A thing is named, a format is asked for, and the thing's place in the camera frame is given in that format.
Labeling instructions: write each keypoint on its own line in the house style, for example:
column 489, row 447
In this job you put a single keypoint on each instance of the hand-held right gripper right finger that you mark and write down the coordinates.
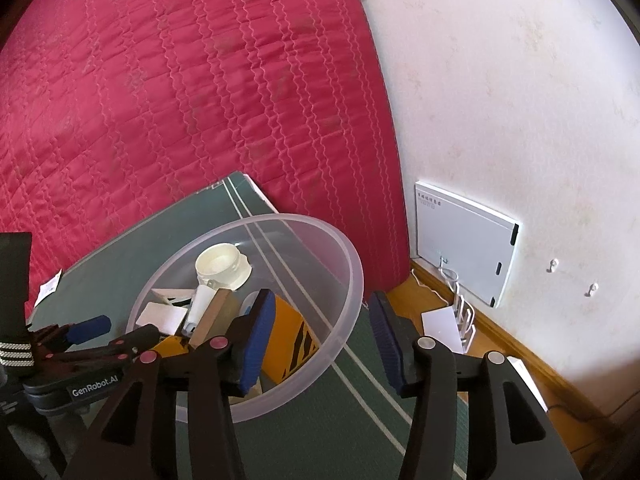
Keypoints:
column 390, row 340

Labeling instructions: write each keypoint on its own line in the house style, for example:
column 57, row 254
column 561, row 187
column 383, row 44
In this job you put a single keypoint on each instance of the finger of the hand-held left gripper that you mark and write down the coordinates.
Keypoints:
column 90, row 327
column 135, row 340

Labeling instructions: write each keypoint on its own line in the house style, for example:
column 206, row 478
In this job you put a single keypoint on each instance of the white wall panel box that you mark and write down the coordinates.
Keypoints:
column 465, row 240

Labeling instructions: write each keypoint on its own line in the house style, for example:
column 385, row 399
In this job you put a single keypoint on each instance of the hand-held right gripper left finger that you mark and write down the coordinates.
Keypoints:
column 257, row 340

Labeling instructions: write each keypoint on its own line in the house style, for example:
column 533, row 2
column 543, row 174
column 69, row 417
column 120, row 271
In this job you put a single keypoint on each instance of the light wooden block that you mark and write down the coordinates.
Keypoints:
column 212, row 315

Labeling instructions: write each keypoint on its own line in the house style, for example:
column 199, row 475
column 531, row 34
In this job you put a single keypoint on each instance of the white wall hook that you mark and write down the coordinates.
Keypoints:
column 553, row 265
column 592, row 290

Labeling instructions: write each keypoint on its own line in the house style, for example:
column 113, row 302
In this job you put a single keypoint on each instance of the white flat box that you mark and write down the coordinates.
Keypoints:
column 440, row 327

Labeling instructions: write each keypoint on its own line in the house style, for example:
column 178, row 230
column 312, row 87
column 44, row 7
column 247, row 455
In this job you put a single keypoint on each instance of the white striped wedge block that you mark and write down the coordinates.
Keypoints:
column 172, row 296
column 160, row 320

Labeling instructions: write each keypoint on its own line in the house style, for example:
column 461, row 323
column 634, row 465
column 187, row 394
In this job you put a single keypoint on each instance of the clear plastic bowl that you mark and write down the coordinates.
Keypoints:
column 335, row 280

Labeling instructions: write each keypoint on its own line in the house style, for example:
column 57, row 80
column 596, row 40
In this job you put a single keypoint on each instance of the red quilted blanket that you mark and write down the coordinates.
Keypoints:
column 175, row 85

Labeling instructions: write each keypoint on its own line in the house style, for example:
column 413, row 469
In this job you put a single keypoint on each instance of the white paper sheet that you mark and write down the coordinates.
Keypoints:
column 49, row 287

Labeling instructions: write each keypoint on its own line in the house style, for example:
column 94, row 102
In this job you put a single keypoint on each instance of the wooden baseboard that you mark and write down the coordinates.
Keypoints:
column 520, row 347

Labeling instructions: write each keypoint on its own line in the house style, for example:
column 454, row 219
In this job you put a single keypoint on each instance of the orange striped wedge block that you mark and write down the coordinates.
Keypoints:
column 290, row 335
column 172, row 345

